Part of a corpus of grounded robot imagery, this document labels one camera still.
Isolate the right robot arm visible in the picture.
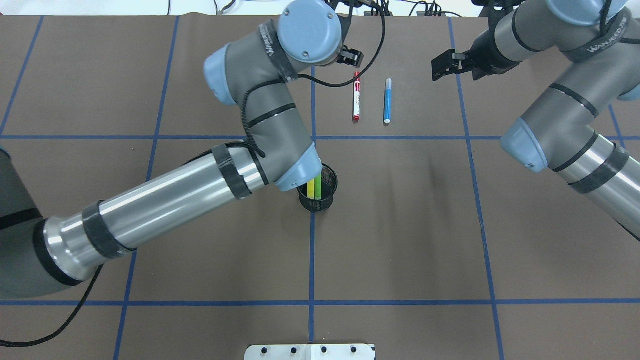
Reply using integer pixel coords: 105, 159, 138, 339
431, 0, 640, 239

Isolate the yellow highlighter pen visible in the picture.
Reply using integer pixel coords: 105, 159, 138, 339
306, 179, 316, 200

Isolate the green highlighter pen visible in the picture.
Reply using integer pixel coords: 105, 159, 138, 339
314, 174, 323, 201

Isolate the white marker red cap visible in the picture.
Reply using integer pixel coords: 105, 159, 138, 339
352, 71, 361, 123

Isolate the blue highlighter pen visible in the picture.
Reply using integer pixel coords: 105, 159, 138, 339
382, 78, 393, 126

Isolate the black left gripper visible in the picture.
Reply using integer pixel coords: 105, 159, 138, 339
336, 46, 364, 69

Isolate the brown paper table mat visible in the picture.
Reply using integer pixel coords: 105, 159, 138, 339
1, 14, 639, 360

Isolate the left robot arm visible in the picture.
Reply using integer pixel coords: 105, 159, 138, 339
0, 0, 362, 300

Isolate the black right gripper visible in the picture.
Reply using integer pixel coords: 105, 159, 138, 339
430, 35, 506, 82

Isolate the white camera mast base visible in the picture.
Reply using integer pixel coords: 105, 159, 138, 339
244, 343, 377, 360

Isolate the black mesh pen cup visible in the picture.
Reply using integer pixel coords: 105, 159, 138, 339
297, 163, 339, 214

